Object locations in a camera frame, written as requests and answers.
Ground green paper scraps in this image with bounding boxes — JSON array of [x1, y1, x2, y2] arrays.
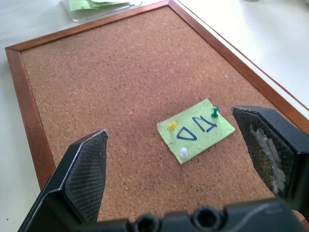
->
[[69, 0, 128, 12]]

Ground green paper note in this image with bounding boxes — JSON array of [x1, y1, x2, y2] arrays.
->
[[156, 98, 236, 165]]

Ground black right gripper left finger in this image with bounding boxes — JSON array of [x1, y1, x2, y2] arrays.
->
[[18, 129, 109, 232]]

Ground clear plastic tray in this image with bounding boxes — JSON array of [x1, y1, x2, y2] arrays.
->
[[60, 0, 167, 23]]

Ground cork board with wooden frame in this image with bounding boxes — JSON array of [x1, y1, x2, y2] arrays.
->
[[5, 0, 309, 223]]

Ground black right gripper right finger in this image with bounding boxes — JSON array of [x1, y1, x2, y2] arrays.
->
[[231, 105, 309, 219]]

